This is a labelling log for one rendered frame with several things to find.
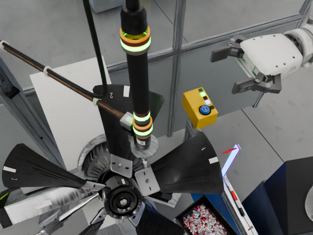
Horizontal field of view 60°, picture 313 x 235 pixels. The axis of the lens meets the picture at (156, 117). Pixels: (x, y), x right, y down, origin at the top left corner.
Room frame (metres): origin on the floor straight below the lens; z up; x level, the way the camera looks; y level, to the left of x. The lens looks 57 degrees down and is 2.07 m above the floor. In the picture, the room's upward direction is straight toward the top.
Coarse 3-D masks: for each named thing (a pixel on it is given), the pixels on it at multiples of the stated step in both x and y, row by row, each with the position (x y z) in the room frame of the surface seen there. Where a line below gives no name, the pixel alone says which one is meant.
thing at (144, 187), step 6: (150, 168) 0.35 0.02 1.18; (138, 174) 0.33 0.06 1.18; (150, 174) 0.33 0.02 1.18; (138, 180) 0.31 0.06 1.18; (144, 180) 0.31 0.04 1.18; (150, 180) 0.31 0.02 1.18; (156, 180) 0.31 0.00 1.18; (144, 186) 0.29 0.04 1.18; (150, 186) 0.29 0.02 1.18; (156, 186) 0.29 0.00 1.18; (144, 192) 0.27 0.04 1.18; (150, 192) 0.27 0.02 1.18
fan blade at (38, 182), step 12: (24, 144) 0.32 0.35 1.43; (12, 156) 0.30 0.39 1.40; (24, 156) 0.30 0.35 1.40; (36, 156) 0.30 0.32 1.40; (12, 168) 0.29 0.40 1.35; (24, 168) 0.29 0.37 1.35; (36, 168) 0.29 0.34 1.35; (48, 168) 0.29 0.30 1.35; (60, 168) 0.29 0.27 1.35; (12, 180) 0.28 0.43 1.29; (24, 180) 0.28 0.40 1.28; (36, 180) 0.28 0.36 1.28; (48, 180) 0.28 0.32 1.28; (60, 180) 0.27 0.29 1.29; (72, 180) 0.27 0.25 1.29; (84, 180) 0.27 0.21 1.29
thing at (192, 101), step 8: (200, 88) 0.79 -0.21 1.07; (184, 96) 0.75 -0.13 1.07; (192, 96) 0.75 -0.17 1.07; (200, 96) 0.75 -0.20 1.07; (184, 104) 0.74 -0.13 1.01; (192, 104) 0.70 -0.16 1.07; (200, 104) 0.70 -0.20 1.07; (208, 104) 0.70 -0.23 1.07; (192, 112) 0.67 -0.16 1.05; (200, 112) 0.66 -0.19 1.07; (216, 112) 0.66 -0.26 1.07; (192, 120) 0.66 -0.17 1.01; (200, 120) 0.63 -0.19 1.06; (208, 120) 0.64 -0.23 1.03
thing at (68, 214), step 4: (92, 196) 0.28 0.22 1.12; (96, 196) 0.28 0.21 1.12; (88, 200) 0.26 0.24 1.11; (80, 204) 0.25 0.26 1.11; (84, 204) 0.25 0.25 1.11; (72, 208) 0.24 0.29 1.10; (76, 208) 0.24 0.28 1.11; (80, 208) 0.24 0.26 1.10; (68, 212) 0.23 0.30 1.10; (72, 212) 0.23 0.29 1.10; (60, 216) 0.21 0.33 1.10; (64, 216) 0.21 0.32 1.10; (68, 216) 0.21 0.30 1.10; (60, 220) 0.20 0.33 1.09; (64, 220) 0.20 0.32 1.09; (40, 232) 0.17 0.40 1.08; (44, 232) 0.17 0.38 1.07
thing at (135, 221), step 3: (144, 204) 0.26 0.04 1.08; (141, 207) 0.24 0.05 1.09; (144, 207) 0.25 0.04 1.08; (141, 210) 0.24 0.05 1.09; (138, 213) 0.22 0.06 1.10; (141, 213) 0.23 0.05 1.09; (132, 216) 0.21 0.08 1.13; (138, 216) 0.21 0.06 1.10; (129, 219) 0.20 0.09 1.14; (132, 219) 0.20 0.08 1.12; (135, 219) 0.20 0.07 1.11; (138, 219) 0.20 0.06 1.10; (132, 222) 0.19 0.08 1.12; (135, 222) 0.19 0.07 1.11; (138, 222) 0.19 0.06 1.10; (135, 225) 0.18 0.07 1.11
